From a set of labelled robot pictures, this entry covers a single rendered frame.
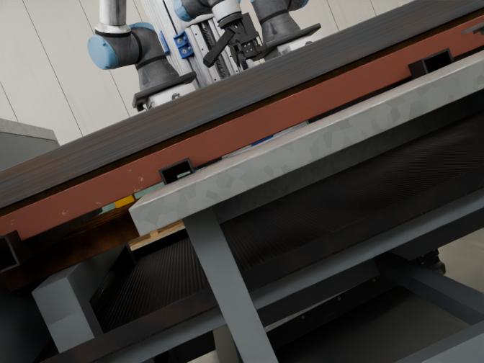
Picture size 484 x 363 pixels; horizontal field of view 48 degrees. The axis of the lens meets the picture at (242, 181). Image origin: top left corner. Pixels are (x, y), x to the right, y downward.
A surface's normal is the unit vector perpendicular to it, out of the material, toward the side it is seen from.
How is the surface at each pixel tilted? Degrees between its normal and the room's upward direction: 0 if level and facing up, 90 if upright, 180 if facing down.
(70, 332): 90
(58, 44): 90
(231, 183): 90
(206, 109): 90
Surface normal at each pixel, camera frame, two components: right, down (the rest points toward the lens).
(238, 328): 0.11, 0.04
